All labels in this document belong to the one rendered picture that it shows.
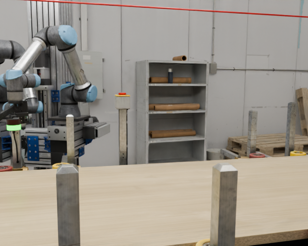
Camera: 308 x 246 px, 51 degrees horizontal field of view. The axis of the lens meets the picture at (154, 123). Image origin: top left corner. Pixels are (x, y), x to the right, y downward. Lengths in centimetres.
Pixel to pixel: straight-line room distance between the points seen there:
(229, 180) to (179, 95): 415
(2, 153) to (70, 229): 191
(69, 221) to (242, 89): 485
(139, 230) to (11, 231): 33
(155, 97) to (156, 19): 108
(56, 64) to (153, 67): 228
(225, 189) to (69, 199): 27
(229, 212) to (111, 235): 36
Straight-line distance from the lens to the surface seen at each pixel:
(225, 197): 61
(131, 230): 90
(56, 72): 251
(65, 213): 55
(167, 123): 469
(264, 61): 552
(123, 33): 450
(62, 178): 53
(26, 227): 96
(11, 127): 158
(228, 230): 64
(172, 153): 480
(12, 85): 172
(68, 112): 225
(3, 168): 156
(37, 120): 250
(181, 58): 434
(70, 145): 163
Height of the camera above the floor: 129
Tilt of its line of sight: 8 degrees down
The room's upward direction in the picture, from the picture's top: straight up
